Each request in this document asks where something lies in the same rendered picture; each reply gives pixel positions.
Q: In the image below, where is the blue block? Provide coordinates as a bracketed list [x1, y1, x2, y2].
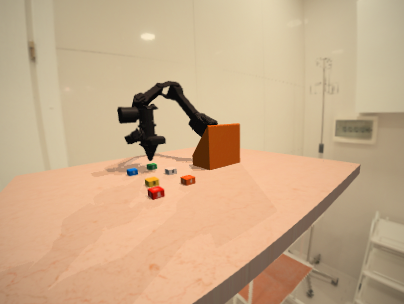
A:
[127, 168, 138, 176]

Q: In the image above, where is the small white block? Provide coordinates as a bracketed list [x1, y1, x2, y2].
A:
[164, 167, 177, 175]

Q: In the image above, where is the green digit block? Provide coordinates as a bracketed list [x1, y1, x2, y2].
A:
[147, 163, 157, 170]

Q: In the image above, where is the yellow block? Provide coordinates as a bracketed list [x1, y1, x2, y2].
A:
[145, 177, 160, 187]

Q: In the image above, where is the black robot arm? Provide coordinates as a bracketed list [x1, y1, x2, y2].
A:
[117, 81, 218, 144]

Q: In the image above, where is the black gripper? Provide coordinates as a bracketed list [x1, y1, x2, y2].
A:
[135, 121, 166, 161]

